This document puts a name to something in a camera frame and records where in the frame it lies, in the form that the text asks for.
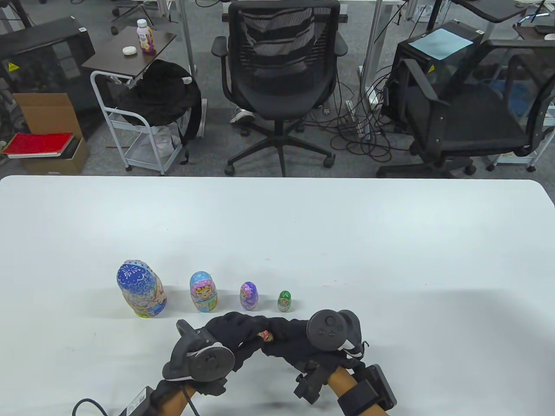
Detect white power strip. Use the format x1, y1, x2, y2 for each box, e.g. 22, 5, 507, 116
346, 100, 373, 139

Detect red notebook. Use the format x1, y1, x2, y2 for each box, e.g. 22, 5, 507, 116
2, 133, 74, 159

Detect white metal cart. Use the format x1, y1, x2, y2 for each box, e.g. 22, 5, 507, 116
90, 71, 209, 176
486, 126, 555, 172

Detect black round tracking controller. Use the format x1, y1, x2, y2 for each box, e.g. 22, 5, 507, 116
307, 309, 362, 358
162, 320, 235, 383

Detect person's right forearm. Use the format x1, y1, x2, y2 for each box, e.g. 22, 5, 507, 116
325, 367, 391, 416

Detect tangle of black cables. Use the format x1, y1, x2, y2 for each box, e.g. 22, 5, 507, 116
304, 65, 417, 163

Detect black cabinet with yellow sticker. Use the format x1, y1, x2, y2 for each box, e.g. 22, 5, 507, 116
0, 16, 96, 139

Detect large floral Russian doll base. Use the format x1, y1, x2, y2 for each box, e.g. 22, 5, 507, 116
126, 286, 168, 319

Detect person's left forearm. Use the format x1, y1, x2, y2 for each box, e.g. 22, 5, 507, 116
158, 386, 196, 416

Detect teal paper sheet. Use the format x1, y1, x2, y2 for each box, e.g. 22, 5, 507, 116
409, 28, 473, 61

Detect purple label drink bottle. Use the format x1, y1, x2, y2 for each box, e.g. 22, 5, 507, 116
136, 19, 157, 55

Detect black mesh office chair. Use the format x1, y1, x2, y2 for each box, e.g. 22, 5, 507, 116
211, 0, 349, 177

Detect purple Russian doll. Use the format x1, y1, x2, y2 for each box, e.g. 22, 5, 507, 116
240, 282, 259, 311

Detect cardboard box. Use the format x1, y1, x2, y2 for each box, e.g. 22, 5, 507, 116
12, 93, 91, 176

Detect black backpack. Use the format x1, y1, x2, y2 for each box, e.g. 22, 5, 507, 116
116, 59, 202, 165

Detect black computer tower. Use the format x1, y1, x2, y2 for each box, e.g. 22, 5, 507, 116
384, 19, 484, 130

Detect medium pink Russian doll head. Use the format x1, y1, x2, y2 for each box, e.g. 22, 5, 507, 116
189, 271, 217, 299

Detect black padded office chair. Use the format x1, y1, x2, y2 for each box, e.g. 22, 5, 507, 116
376, 39, 555, 178

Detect large blue Russian doll head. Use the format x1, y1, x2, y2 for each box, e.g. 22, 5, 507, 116
116, 259, 159, 304

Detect person's right hand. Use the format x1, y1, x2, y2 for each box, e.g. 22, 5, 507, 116
262, 316, 369, 406

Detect black desk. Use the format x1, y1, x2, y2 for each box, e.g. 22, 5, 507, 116
451, 0, 542, 24

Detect grey desk leg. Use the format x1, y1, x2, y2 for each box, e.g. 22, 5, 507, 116
360, 0, 384, 107

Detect person's left hand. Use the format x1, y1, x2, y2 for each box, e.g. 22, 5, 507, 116
191, 312, 267, 396

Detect dark side table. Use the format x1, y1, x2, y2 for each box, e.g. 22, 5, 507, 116
82, 26, 177, 81
513, 19, 555, 44

